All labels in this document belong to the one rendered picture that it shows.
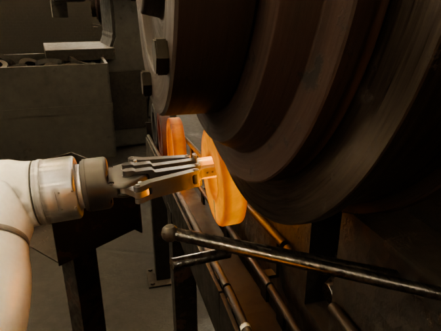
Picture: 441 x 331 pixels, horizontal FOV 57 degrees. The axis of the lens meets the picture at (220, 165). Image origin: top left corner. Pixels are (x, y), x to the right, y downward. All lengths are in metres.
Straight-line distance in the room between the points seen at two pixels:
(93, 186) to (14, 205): 0.10
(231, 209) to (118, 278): 1.30
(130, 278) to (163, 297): 0.20
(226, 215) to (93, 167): 0.19
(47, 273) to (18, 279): 1.44
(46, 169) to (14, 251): 0.11
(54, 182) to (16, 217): 0.06
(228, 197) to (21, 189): 0.27
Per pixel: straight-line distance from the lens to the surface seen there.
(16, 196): 0.57
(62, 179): 0.57
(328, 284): 0.53
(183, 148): 1.06
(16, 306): 0.51
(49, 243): 0.94
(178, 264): 0.33
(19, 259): 0.53
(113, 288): 1.78
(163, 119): 1.26
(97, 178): 0.57
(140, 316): 1.63
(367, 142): 0.22
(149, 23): 0.44
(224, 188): 0.55
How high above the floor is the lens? 1.06
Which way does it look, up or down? 21 degrees down
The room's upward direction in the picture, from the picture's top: straight up
